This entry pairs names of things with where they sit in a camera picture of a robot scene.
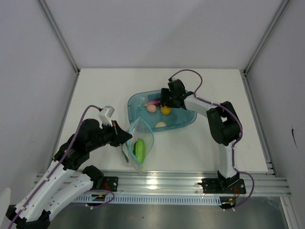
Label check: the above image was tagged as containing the green bell pepper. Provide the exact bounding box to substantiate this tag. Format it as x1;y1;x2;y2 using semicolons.
132;142;137;156

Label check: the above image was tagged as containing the blue translucent plastic basin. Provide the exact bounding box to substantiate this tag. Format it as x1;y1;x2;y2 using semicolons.
127;90;197;132

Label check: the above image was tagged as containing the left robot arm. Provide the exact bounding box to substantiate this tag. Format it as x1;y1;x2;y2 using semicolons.
6;119;132;229

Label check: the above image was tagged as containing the right aluminium frame post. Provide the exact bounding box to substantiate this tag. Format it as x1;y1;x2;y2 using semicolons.
243;0;292;76

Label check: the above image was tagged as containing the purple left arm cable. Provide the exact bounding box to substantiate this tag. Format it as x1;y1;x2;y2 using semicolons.
7;104;115;229

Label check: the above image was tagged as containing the purple eggplant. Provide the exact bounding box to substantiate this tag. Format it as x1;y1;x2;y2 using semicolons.
142;98;161;107

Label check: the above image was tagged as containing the slotted cable duct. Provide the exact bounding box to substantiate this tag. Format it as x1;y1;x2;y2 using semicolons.
71;193;221;206

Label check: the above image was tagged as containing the white egg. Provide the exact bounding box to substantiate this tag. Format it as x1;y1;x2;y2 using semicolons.
155;122;166;128

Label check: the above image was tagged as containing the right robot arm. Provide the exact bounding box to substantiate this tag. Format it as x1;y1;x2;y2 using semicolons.
161;79;243;193

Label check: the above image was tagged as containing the clear zip top bag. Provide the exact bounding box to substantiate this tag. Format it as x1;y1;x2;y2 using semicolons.
121;117;154;173

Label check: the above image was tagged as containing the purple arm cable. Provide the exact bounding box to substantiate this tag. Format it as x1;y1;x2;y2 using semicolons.
7;104;115;229
168;69;255;210

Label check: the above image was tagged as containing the light green cucumber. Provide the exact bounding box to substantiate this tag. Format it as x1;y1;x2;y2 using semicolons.
135;138;145;164

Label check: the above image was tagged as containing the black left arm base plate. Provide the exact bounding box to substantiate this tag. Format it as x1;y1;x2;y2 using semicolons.
95;177;119;192

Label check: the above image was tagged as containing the aluminium frame post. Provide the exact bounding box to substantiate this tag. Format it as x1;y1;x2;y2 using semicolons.
243;0;292;76
36;0;80;75

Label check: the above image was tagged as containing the aluminium mounting rail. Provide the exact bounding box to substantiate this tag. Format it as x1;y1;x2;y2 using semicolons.
103;171;292;197

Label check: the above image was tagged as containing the pink egg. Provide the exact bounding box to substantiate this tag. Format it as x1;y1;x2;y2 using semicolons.
147;104;157;113

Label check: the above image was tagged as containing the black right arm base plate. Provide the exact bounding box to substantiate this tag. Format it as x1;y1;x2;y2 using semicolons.
197;178;246;194

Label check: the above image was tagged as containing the orange fruit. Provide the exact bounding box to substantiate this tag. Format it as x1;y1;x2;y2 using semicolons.
160;106;172;115

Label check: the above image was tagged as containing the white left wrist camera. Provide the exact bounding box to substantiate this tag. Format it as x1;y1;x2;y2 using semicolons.
99;106;115;126

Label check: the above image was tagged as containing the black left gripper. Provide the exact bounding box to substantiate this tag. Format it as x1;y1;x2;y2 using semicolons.
88;120;132;151

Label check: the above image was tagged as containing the left aluminium frame post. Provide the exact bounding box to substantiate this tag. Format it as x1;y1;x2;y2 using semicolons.
36;0;80;75

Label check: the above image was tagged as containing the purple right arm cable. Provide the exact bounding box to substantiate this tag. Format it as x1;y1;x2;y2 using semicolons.
168;69;255;210

